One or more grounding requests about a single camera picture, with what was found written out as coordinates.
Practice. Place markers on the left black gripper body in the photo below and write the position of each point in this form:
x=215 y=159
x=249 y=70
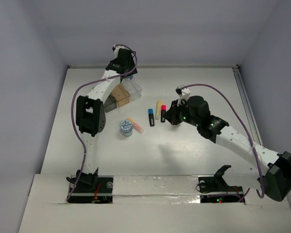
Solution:
x=127 y=73

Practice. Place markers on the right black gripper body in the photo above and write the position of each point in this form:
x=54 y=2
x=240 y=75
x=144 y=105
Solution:
x=182 y=114

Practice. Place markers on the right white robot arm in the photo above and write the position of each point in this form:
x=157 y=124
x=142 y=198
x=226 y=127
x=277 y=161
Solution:
x=274 y=169

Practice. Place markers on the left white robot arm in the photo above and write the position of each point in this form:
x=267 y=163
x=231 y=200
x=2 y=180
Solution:
x=90 y=112

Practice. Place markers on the pink cap black highlighter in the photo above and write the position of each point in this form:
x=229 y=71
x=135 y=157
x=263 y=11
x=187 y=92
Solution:
x=163 y=111

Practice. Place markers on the yellow pastel highlighter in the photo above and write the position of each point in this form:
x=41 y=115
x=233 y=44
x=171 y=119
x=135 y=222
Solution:
x=158 y=109

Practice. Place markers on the blue cap black highlighter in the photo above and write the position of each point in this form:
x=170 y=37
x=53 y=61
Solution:
x=151 y=117

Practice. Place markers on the clear plastic bin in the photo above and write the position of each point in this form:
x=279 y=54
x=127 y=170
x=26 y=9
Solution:
x=133 y=89

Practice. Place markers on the amber translucent bin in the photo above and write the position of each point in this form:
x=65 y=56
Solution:
x=120 y=95

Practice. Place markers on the orange pastel highlighter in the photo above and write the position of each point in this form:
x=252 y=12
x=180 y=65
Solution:
x=136 y=127

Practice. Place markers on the grey translucent bin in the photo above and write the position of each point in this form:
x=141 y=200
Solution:
x=110 y=104

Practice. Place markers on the silver tape strip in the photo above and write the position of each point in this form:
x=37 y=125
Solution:
x=170 y=189

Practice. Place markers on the white foam front board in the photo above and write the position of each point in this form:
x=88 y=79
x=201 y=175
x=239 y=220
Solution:
x=48 y=212

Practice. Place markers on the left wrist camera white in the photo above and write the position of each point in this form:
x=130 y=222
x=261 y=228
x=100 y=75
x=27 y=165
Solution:
x=115 y=49

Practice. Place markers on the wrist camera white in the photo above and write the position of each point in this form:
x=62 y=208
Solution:
x=115 y=49
x=183 y=93

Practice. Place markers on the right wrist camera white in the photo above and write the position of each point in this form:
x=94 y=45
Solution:
x=183 y=93

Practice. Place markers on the aluminium rail right edge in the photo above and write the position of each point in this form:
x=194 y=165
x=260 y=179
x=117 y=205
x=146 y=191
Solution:
x=247 y=107

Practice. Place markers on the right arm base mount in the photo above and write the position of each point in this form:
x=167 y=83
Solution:
x=214 y=189

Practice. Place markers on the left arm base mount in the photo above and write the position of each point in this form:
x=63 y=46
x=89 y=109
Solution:
x=90 y=189

